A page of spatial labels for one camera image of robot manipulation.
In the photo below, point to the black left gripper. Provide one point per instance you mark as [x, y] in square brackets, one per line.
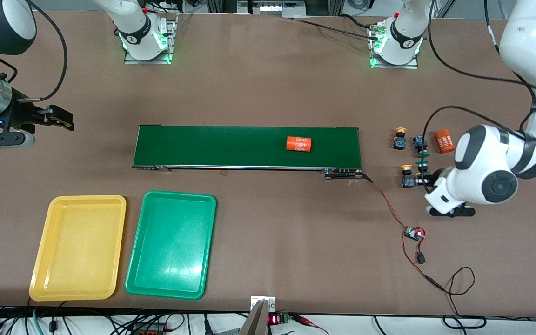
[425, 179]

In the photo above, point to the aluminium frame structure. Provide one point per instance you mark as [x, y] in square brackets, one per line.
[244, 7]

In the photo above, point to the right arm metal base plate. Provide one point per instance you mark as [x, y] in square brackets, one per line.
[156, 61]

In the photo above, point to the green plastic tray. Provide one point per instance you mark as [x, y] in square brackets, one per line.
[172, 242]

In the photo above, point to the large green mushroom button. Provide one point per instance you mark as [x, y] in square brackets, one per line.
[419, 141]

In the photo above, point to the black power strip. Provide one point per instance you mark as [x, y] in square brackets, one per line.
[149, 330]

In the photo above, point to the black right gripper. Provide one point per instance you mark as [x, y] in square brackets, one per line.
[20, 114]

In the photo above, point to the white lit device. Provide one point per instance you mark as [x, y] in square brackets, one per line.
[282, 8]

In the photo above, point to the green conveyor belt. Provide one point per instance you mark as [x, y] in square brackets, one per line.
[231, 146]

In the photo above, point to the red clip lead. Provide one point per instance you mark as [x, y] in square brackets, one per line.
[305, 319]

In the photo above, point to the red digit display module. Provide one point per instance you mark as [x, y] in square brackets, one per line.
[273, 319]

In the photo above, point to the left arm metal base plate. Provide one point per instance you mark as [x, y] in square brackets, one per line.
[407, 66]

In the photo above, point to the small black plug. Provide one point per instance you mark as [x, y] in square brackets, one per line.
[420, 258]

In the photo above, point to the orange cylindrical battery cell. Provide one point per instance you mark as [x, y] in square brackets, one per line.
[445, 142]
[298, 144]

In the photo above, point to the yellow plastic tray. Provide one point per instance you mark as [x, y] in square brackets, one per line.
[79, 246]

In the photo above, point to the grey metal stand bar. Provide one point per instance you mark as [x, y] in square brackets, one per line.
[256, 321]

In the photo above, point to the small controller circuit board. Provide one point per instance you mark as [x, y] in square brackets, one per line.
[413, 233]

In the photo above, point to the yellow push button switch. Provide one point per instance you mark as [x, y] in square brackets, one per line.
[407, 180]
[399, 142]

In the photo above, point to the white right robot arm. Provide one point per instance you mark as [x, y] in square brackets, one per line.
[135, 21]

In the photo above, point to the silver mounting bracket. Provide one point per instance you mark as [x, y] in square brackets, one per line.
[255, 300]

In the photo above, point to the red black power lead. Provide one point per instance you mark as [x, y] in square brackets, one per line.
[433, 280]

